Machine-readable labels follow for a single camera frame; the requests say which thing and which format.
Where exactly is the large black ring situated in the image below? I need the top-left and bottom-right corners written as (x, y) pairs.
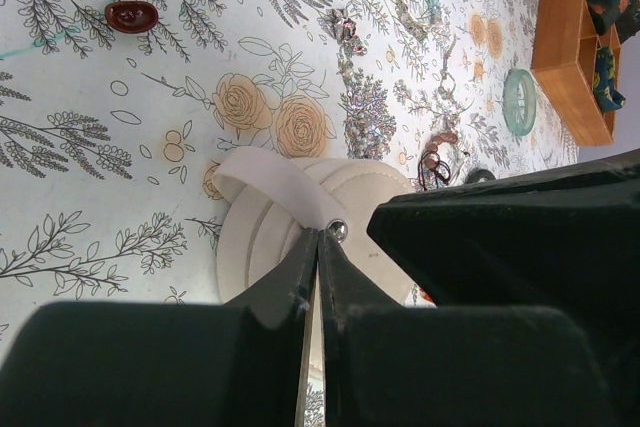
top-left (464, 169), bottom-right (497, 186)

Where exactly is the beige round jewelry case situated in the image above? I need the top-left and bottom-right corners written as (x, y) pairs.
top-left (211, 147), bottom-right (415, 304)

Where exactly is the floral patterned table mat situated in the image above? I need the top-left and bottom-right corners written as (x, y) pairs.
top-left (1, 0), bottom-right (578, 354)

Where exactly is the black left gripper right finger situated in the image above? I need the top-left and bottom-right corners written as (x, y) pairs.
top-left (318, 233), bottom-right (617, 426)

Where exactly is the dark red bead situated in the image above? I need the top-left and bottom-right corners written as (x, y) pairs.
top-left (104, 1), bottom-right (159, 34)

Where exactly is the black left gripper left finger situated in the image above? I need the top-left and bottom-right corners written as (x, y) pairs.
top-left (1, 229), bottom-right (319, 426)

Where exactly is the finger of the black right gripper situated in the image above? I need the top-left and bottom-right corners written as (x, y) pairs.
top-left (367, 151), bottom-right (639, 426)

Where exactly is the pearl cluster brooch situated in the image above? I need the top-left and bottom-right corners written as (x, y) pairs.
top-left (338, 53), bottom-right (397, 161)

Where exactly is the red beaded chain bracelet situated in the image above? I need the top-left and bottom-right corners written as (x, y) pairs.
top-left (417, 130), bottom-right (471, 191)

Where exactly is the black flower yellow green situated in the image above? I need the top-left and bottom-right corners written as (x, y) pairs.
top-left (593, 47), bottom-right (626, 114)

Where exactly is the green beaded bracelet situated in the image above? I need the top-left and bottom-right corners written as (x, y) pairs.
top-left (502, 68), bottom-right (539, 137)

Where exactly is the small silver earring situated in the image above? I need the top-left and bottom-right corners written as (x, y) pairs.
top-left (321, 9), bottom-right (367, 56)

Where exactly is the wooden compartment tray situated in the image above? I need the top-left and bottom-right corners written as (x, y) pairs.
top-left (532, 0), bottom-right (621, 147)

